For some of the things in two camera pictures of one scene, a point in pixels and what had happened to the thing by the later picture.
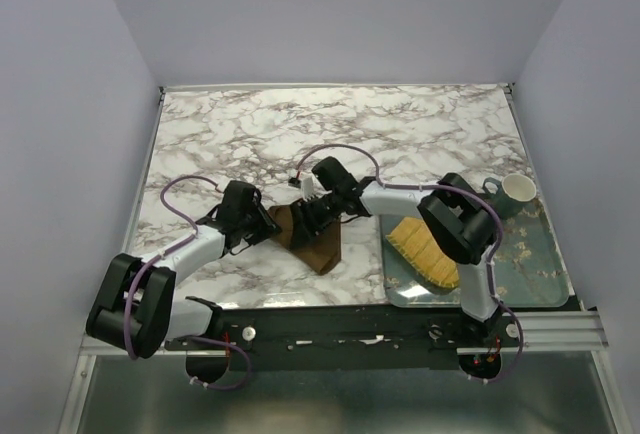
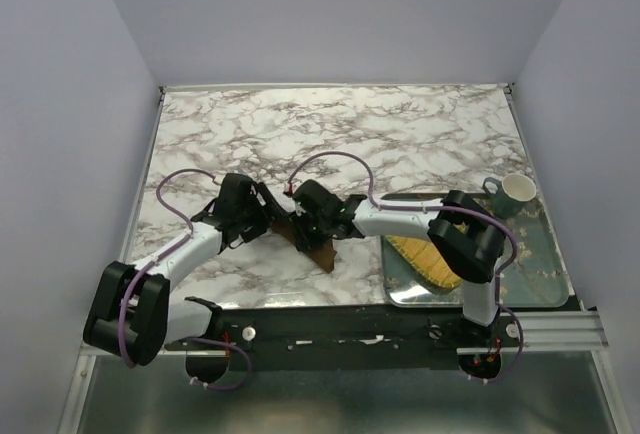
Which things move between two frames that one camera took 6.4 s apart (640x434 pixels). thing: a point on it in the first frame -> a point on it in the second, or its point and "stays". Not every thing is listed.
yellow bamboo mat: x=410 y=236 stays
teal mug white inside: x=513 y=191 stays
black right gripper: x=303 y=231 -> x=306 y=241
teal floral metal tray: x=531 y=270 stays
